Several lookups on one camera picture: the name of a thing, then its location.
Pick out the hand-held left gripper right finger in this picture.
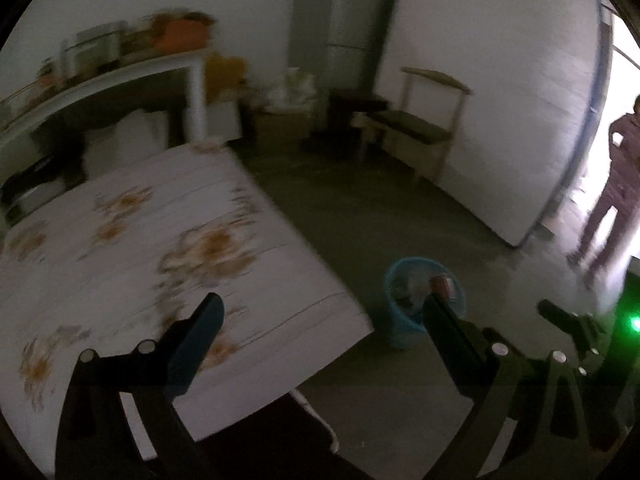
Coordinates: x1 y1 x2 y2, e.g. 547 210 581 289
422 294 601 480

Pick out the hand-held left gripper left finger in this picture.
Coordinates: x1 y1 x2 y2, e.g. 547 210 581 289
54 292 226 480

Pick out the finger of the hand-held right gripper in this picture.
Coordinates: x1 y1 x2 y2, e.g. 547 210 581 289
539 300 608 356

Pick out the blue plastic mesh basket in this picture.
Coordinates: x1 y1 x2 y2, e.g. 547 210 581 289
384 257 468 350

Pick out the red snack packet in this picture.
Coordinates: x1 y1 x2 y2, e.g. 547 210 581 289
431 272 458 301

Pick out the person's dark trouser leg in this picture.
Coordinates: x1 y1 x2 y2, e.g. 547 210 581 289
195 395 381 480

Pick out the wooden chair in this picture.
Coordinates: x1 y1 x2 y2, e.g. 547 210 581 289
360 66 473 183

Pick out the white bundle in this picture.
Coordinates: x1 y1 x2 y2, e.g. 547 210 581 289
82 110 171 176

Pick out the white square panel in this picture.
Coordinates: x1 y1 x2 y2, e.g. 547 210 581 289
205 102 243 141

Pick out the cardboard box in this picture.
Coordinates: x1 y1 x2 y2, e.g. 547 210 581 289
250 107 316 148

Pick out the black device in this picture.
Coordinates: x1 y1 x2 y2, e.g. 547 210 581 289
0 157 68 223

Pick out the dark wooden stool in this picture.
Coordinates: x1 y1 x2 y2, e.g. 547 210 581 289
307 87 391 153

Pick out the orange plastic bag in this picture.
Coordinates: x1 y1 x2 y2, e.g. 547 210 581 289
205 55 248 106

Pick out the large white plastic bag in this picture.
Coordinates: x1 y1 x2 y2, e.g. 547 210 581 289
267 67 318 111

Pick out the white framed table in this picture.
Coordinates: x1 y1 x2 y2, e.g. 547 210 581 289
0 50 211 171

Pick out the orange red bag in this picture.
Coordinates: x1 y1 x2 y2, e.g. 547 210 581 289
152 10 216 53

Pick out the clear glass container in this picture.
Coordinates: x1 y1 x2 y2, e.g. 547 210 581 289
60 22 126 68

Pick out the grey refrigerator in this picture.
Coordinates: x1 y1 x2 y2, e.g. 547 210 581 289
287 0 401 96

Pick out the white cable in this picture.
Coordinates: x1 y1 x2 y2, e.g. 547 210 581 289
295 387 341 453

